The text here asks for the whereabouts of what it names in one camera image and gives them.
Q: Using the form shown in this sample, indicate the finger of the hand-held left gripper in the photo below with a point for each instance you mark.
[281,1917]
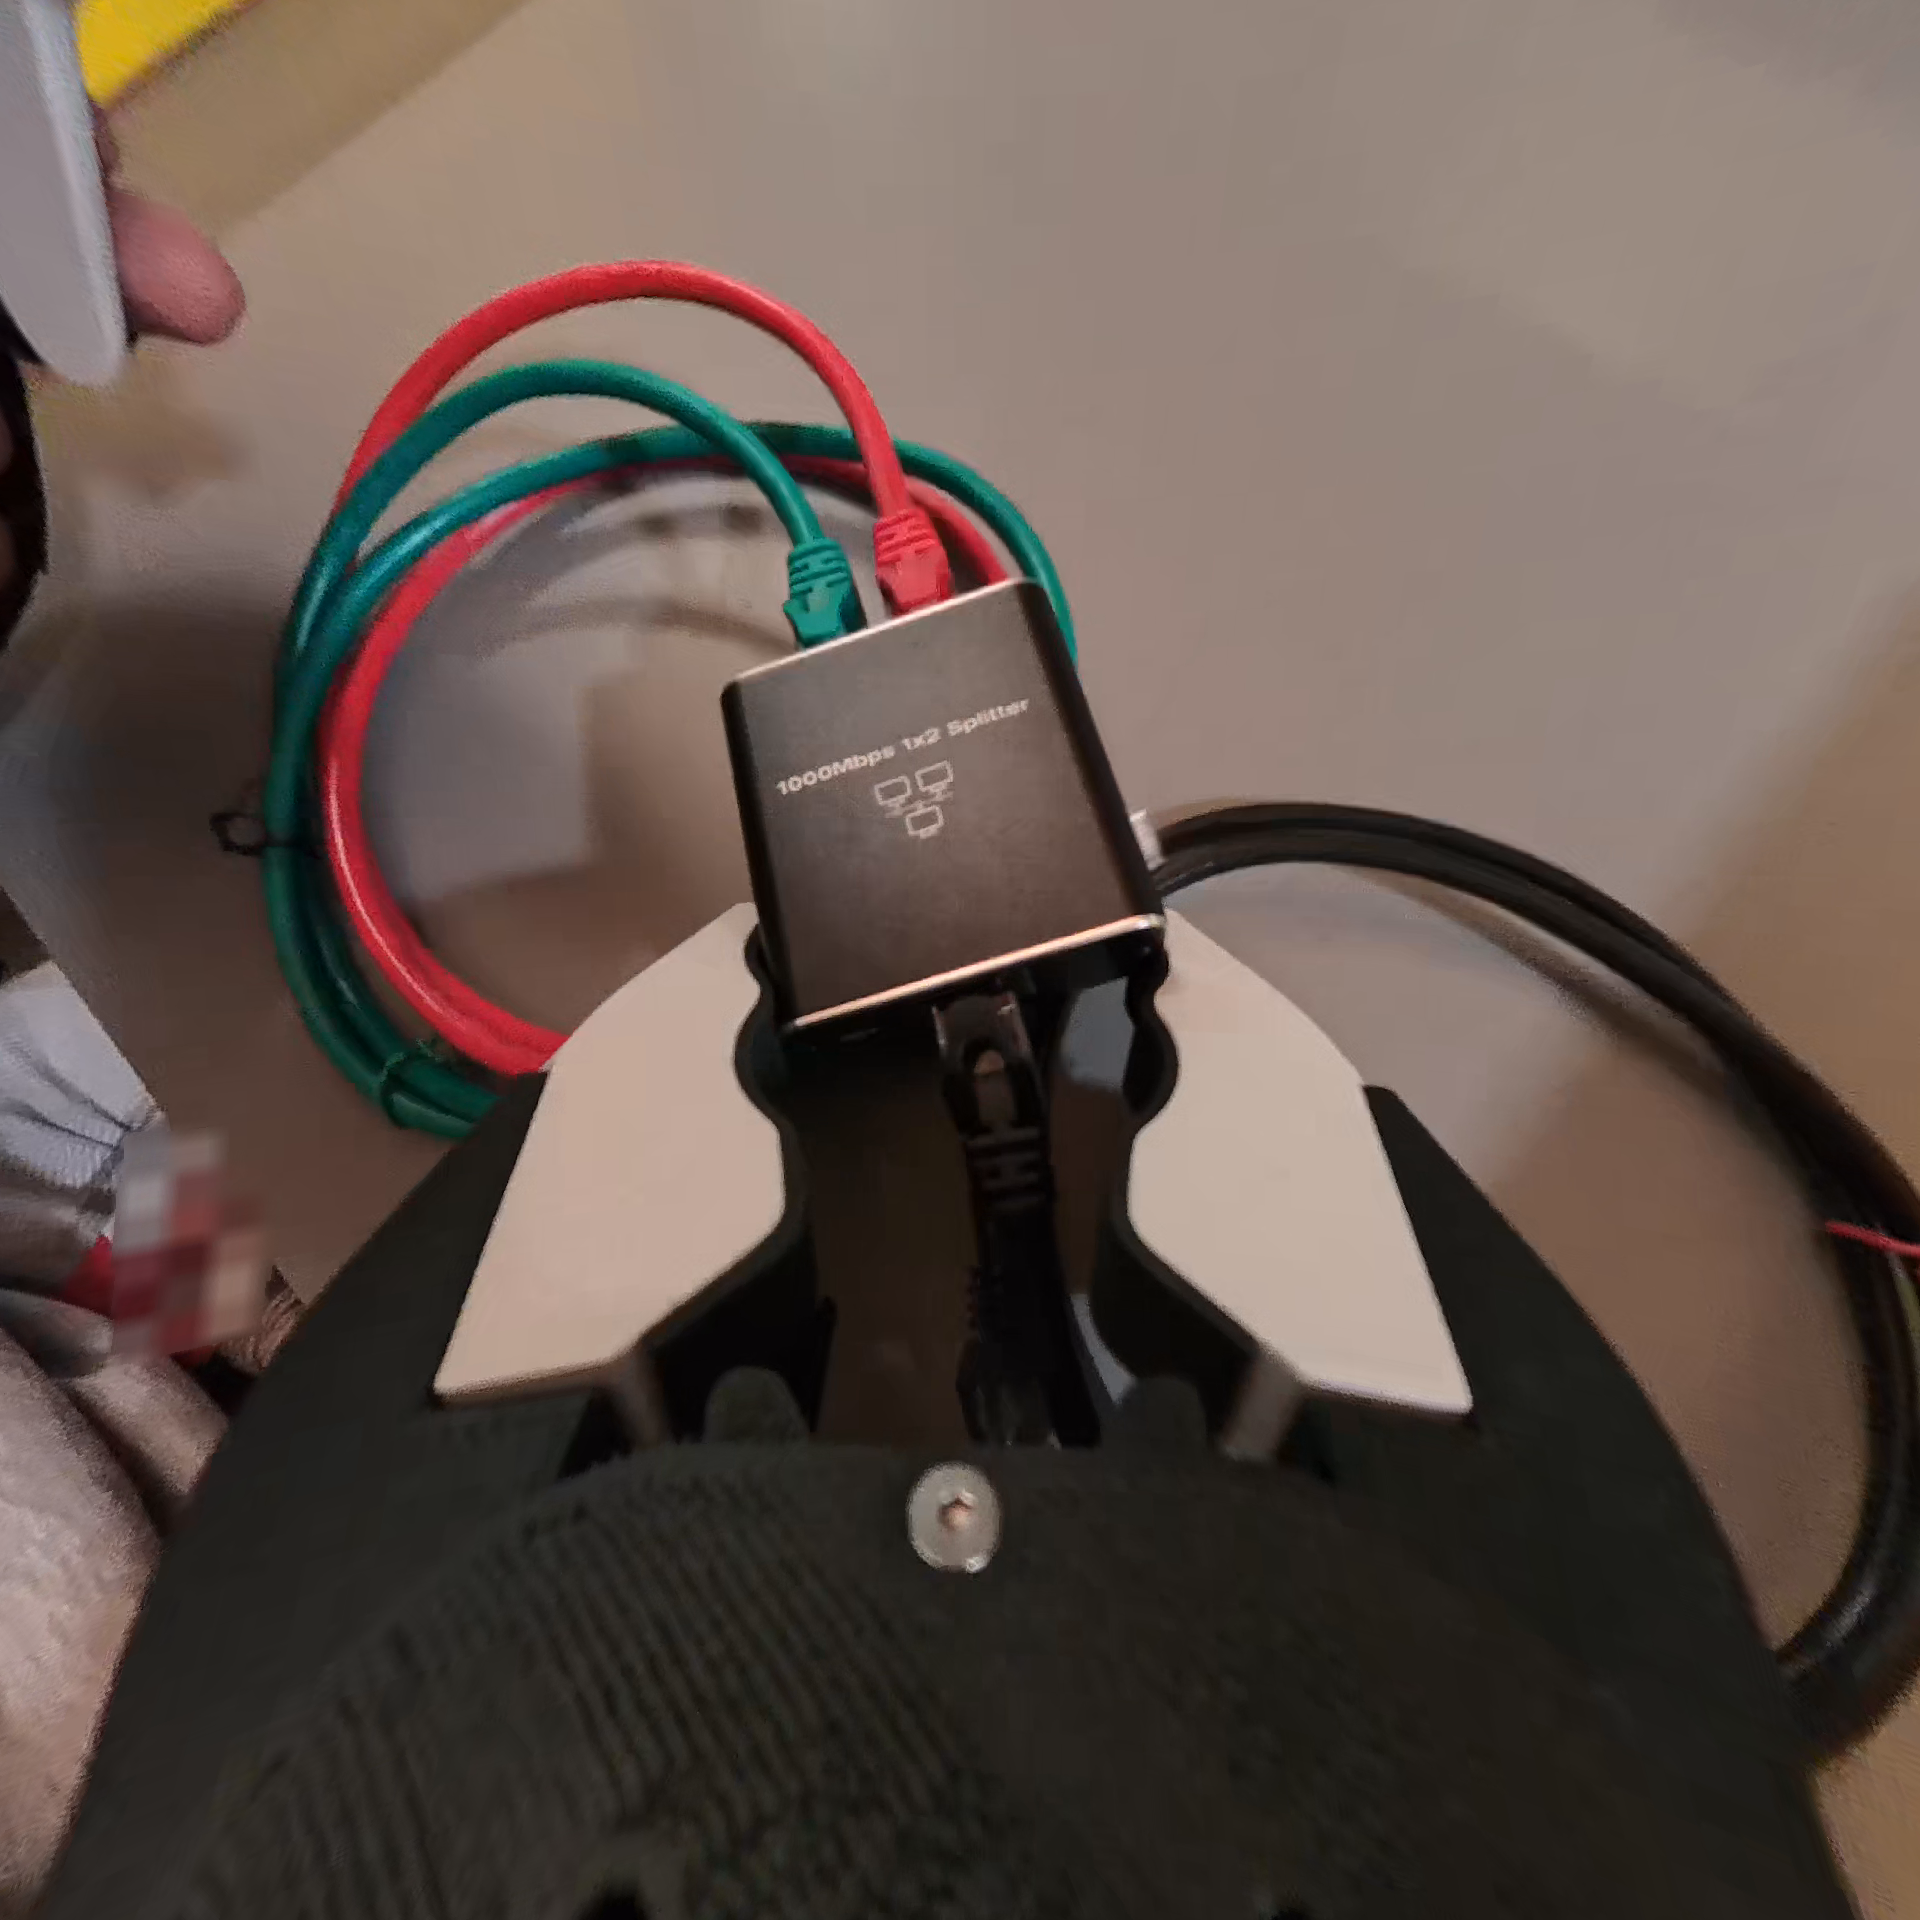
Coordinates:
[52,195]

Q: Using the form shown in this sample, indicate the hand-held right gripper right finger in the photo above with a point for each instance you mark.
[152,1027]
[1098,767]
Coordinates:
[1290,1200]

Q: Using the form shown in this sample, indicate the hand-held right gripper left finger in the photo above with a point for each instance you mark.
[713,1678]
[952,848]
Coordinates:
[629,1185]

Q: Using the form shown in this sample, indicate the yellow plastic bin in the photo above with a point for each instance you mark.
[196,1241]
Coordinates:
[141,38]

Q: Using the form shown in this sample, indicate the black network splitter box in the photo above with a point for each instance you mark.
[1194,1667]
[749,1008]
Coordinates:
[931,809]

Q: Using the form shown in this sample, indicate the person's left hand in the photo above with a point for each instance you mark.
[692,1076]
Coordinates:
[180,285]

